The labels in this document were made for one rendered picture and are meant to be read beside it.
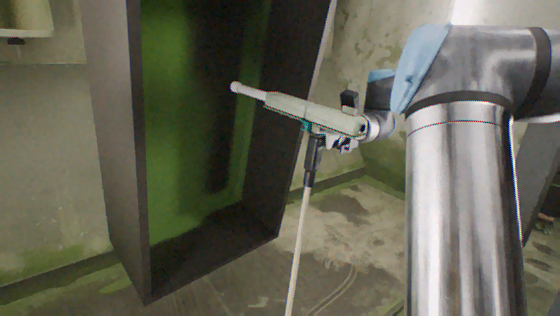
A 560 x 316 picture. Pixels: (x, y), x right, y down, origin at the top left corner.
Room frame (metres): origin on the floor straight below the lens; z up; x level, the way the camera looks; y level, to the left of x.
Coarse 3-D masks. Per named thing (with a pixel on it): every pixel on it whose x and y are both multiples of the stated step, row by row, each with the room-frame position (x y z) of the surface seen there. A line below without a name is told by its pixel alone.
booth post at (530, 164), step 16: (528, 128) 1.86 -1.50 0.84; (544, 128) 1.80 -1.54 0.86; (528, 144) 1.84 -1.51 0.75; (544, 144) 1.78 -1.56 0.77; (528, 160) 1.82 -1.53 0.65; (544, 160) 1.76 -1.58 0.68; (528, 176) 1.79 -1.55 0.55; (544, 176) 1.74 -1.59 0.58; (528, 192) 1.77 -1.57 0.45; (544, 192) 1.78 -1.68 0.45; (528, 208) 1.75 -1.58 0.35; (528, 224) 1.73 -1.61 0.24
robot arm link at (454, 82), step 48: (432, 48) 0.38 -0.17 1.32; (480, 48) 0.37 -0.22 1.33; (528, 48) 0.37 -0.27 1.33; (432, 96) 0.36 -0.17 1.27; (480, 96) 0.34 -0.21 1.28; (528, 96) 0.36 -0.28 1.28; (432, 144) 0.33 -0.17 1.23; (480, 144) 0.31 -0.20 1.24; (432, 192) 0.29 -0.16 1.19; (480, 192) 0.27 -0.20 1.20; (432, 240) 0.26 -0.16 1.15; (480, 240) 0.25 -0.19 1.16; (432, 288) 0.23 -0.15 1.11; (480, 288) 0.22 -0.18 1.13
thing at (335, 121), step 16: (256, 96) 0.91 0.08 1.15; (272, 96) 0.84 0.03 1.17; (288, 96) 0.83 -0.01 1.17; (288, 112) 0.80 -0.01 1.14; (304, 112) 0.76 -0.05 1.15; (320, 112) 0.72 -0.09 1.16; (336, 112) 0.70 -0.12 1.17; (352, 112) 0.68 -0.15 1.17; (320, 128) 0.72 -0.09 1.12; (336, 128) 0.68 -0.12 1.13; (352, 128) 0.65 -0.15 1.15; (320, 144) 0.73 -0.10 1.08; (304, 160) 0.74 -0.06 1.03; (320, 160) 0.74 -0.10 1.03; (304, 176) 0.74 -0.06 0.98
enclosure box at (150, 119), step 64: (128, 0) 0.64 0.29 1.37; (192, 0) 1.11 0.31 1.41; (256, 0) 1.28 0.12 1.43; (320, 0) 1.08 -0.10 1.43; (128, 64) 0.66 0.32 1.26; (192, 64) 1.14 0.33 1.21; (256, 64) 1.31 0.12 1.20; (320, 64) 1.07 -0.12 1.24; (128, 128) 0.70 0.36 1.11; (192, 128) 1.19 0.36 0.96; (256, 128) 1.30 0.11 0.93; (128, 192) 0.75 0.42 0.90; (192, 192) 1.25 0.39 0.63; (256, 192) 1.30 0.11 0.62; (128, 256) 0.84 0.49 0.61; (192, 256) 1.00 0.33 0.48
